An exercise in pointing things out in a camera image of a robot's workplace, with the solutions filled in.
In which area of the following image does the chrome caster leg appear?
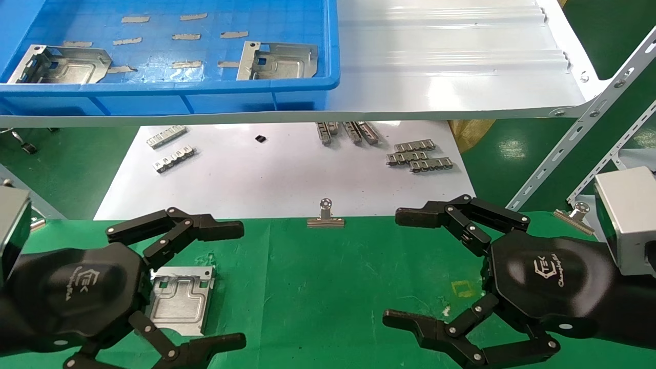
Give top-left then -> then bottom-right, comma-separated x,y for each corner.
10,129 -> 39,154

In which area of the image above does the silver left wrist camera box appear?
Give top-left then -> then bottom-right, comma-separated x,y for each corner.
0,186 -> 32,285

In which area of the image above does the stamped sheet metal bracket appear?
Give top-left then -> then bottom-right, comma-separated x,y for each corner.
7,45 -> 112,85
145,265 -> 216,337
237,41 -> 318,81

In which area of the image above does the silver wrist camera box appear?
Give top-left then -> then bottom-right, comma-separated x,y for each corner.
594,167 -> 656,277
0,186 -> 32,285

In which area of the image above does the blue plastic bin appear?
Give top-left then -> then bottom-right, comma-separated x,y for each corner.
0,0 -> 340,116

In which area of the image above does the green table mat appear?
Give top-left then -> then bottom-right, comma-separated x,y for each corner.
0,211 -> 656,369

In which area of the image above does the white paper sheet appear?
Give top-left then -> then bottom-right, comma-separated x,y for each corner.
94,120 -> 477,221

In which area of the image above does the white slotted angle bar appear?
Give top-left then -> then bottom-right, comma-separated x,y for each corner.
566,100 -> 656,206
505,25 -> 656,212

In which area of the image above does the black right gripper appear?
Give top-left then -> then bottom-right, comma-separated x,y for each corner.
383,195 -> 616,369

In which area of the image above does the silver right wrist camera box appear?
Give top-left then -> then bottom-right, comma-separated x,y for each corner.
594,167 -> 656,277

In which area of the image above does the golden woven bag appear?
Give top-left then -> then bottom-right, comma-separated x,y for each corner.
448,119 -> 498,153

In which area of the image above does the white ribbed shelf panel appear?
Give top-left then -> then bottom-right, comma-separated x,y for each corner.
0,0 -> 610,129

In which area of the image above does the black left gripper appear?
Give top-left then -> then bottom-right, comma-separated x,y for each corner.
10,207 -> 247,369

